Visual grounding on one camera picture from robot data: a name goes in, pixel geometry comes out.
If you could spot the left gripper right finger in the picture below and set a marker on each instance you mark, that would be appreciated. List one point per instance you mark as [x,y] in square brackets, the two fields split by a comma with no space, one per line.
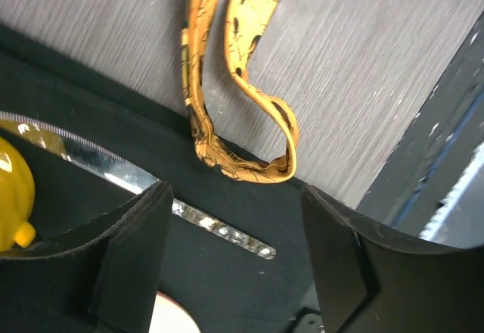
[370,277]

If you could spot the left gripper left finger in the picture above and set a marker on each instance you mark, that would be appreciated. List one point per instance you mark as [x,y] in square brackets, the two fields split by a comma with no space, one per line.
[102,276]

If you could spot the yellow beetle print tie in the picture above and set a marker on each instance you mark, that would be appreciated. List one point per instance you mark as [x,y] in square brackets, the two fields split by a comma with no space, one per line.
[245,23]

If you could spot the pink cream plate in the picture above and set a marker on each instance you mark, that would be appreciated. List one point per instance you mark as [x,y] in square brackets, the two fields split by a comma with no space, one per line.
[168,316]

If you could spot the black cloth placemat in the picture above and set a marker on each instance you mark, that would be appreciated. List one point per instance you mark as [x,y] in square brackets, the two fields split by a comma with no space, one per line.
[224,287]

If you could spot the yellow cup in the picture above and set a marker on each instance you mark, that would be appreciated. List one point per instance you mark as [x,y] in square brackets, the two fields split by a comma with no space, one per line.
[18,184]

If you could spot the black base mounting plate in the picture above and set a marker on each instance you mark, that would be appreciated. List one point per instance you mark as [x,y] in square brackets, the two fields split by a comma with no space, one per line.
[413,161]

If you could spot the white slotted cable duct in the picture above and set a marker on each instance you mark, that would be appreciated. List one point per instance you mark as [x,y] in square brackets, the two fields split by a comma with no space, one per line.
[454,196]

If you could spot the patterned handle knife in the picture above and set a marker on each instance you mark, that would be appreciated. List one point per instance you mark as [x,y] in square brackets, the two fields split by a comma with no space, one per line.
[109,166]

